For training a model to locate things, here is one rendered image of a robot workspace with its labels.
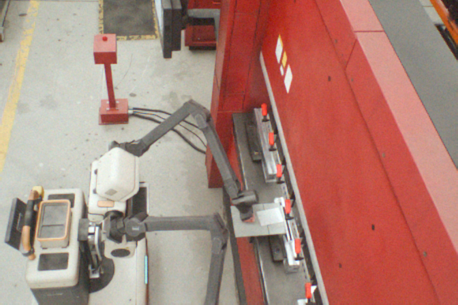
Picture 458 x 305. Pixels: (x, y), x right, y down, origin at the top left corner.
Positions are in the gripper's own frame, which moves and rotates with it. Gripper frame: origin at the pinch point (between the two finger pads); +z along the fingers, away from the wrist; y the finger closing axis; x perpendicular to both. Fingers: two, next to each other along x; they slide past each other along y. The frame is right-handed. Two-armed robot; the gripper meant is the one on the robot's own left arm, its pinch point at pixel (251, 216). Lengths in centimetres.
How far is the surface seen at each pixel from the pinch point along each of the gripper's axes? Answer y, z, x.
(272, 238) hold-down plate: -7.5, 15.7, -4.3
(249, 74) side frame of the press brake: 84, -13, -18
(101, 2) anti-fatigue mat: 324, 39, 130
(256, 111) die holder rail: 76, 12, -12
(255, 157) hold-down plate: 45.7, 15.5, -4.7
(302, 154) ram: -4, -41, -40
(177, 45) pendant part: 99, -42, 13
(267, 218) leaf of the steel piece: -0.7, 5.8, -6.6
